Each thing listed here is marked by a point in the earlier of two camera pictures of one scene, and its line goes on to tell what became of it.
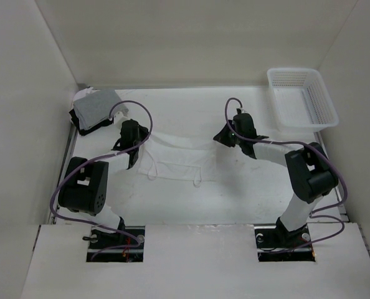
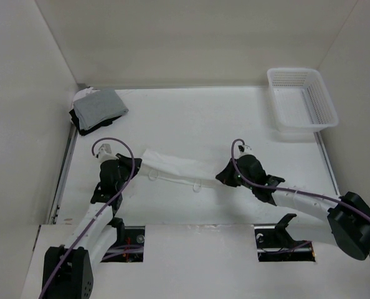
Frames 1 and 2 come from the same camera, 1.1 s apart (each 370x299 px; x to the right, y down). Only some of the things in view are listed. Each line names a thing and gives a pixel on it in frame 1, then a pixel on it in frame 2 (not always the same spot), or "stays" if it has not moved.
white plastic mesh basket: [301, 99] stays
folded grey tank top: [94, 107] stays
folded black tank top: [91, 128] stays
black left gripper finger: [143, 133] -> [137, 165]
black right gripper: [222, 137] -> [225, 176]
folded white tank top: [84, 92] stays
